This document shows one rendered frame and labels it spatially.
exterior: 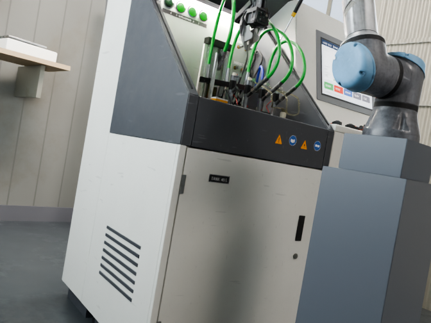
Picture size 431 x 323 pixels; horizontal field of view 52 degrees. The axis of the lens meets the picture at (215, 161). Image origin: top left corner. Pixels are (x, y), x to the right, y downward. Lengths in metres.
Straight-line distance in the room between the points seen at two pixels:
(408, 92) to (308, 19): 1.04
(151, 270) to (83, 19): 2.76
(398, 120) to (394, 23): 2.47
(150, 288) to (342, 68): 0.87
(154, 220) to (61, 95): 2.44
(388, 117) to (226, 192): 0.57
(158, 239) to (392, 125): 0.77
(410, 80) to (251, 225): 0.71
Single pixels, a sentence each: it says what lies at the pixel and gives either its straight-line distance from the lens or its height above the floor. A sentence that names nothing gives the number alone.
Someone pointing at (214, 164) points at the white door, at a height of 0.75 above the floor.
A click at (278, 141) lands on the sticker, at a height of 0.86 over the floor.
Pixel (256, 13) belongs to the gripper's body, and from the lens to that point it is 1.75.
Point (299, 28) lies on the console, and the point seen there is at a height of 1.42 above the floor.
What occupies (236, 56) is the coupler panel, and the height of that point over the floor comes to 1.26.
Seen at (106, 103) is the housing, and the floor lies 0.91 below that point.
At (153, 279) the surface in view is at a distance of 1.44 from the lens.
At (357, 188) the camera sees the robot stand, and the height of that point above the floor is 0.75.
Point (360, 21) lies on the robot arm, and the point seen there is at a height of 1.19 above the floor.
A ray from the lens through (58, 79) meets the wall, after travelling 3.75.
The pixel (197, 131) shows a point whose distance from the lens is 1.39.
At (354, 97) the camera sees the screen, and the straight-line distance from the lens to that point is 2.35.
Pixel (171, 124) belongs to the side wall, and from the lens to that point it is 1.42.
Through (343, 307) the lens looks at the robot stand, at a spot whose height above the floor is 0.45.
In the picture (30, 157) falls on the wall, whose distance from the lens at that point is 3.70.
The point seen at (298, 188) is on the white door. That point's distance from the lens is 1.71.
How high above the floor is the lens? 0.79
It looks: 1 degrees down
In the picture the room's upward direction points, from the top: 10 degrees clockwise
